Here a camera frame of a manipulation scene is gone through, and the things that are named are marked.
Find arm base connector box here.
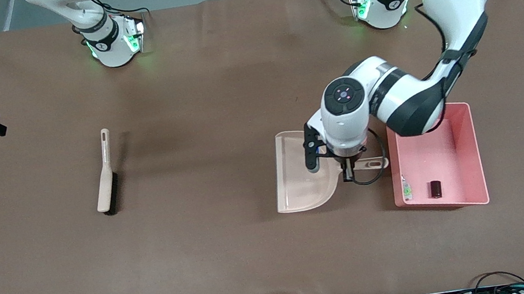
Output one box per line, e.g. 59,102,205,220
121,14,149,55
349,0,372,22

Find beige plastic dustpan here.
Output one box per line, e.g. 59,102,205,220
268,119,395,215

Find black looped cable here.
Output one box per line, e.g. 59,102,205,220
469,267,524,292

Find beige brush with black bristles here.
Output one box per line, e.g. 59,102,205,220
87,128,123,217

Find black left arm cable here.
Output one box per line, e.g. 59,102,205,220
330,0,509,187

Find brown table mat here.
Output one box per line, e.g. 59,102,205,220
0,0,524,294

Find pink plastic bin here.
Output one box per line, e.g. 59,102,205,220
383,99,491,216

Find green push button switch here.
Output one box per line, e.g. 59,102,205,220
400,174,414,201

